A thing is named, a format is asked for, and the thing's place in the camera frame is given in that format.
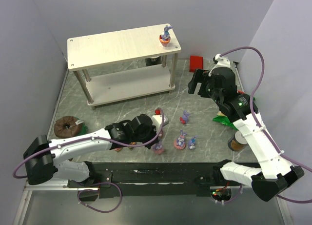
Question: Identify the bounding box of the purple bunny with red bow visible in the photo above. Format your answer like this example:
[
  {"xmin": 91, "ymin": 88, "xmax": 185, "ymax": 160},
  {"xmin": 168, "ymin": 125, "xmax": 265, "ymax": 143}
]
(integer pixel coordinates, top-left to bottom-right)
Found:
[{"xmin": 179, "ymin": 110, "xmax": 190, "ymax": 124}]

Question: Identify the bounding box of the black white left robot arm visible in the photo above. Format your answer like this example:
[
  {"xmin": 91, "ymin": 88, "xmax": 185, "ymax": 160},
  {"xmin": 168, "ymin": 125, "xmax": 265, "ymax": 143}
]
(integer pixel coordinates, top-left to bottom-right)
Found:
[{"xmin": 23, "ymin": 114, "xmax": 167, "ymax": 185}]

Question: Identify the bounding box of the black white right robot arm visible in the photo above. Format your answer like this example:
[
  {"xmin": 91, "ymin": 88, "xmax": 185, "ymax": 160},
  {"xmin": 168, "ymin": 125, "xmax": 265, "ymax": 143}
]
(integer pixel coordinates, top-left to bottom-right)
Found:
[{"xmin": 188, "ymin": 67, "xmax": 304, "ymax": 202}]

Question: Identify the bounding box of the black jar behind shelf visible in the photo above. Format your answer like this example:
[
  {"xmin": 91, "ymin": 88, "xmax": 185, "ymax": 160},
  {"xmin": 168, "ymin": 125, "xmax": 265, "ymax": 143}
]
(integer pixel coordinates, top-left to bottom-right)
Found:
[{"xmin": 145, "ymin": 56, "xmax": 161, "ymax": 66}]

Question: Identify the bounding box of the white two-tier wooden shelf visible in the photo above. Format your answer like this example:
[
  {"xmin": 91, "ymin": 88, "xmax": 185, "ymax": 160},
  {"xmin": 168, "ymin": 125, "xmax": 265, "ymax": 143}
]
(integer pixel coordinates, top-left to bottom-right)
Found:
[{"xmin": 67, "ymin": 23, "xmax": 181, "ymax": 109}]

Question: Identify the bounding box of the red plastic block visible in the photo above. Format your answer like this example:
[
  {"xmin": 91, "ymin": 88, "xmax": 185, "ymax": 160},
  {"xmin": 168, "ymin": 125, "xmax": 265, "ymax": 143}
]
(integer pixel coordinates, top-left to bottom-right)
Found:
[{"xmin": 189, "ymin": 55, "xmax": 203, "ymax": 73}]

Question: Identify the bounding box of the orange sunflower toy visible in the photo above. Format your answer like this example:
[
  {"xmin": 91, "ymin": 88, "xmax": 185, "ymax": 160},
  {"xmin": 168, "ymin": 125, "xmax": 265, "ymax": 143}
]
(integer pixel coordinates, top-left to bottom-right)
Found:
[{"xmin": 128, "ymin": 142, "xmax": 137, "ymax": 150}]

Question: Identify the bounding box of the green chips bag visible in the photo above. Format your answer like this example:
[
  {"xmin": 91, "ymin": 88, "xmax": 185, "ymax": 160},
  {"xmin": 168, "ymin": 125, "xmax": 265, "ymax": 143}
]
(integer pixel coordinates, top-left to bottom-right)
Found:
[{"xmin": 213, "ymin": 90, "xmax": 251, "ymax": 130}]

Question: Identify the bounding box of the small purple bunny toy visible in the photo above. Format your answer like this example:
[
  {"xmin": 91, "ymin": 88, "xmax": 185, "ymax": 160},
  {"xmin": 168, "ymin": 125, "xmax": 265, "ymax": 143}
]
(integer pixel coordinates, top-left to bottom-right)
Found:
[{"xmin": 188, "ymin": 136, "xmax": 198, "ymax": 150}]

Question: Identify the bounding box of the tin can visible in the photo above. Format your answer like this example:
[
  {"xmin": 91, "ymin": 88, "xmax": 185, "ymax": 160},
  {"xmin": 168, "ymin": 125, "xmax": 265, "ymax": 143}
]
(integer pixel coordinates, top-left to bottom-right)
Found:
[{"xmin": 228, "ymin": 131, "xmax": 248, "ymax": 152}]

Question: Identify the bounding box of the chocolate donut on green plate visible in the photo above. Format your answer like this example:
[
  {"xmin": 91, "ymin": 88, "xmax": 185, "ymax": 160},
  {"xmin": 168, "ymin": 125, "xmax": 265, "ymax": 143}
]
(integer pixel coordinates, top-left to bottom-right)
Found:
[{"xmin": 54, "ymin": 116, "xmax": 88, "ymax": 139}]

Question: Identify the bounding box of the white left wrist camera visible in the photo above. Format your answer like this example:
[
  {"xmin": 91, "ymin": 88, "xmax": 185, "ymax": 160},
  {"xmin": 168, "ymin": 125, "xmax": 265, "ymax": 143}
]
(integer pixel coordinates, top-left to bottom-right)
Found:
[{"xmin": 151, "ymin": 114, "xmax": 169, "ymax": 128}]

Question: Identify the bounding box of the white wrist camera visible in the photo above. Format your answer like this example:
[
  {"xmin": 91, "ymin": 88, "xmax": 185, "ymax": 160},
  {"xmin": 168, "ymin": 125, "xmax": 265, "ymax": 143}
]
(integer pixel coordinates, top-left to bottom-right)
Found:
[
  {"xmin": 151, "ymin": 114, "xmax": 169, "ymax": 128},
  {"xmin": 212, "ymin": 54, "xmax": 231, "ymax": 70}
]

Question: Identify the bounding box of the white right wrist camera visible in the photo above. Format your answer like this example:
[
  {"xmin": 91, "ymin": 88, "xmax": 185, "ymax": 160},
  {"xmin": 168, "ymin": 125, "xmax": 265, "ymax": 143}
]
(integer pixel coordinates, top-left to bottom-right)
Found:
[{"xmin": 212, "ymin": 54, "xmax": 231, "ymax": 70}]

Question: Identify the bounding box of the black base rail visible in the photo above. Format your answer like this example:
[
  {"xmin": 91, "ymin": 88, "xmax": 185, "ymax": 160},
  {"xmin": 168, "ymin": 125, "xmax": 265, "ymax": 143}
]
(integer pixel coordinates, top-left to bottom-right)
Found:
[{"xmin": 67, "ymin": 161, "xmax": 261, "ymax": 200}]

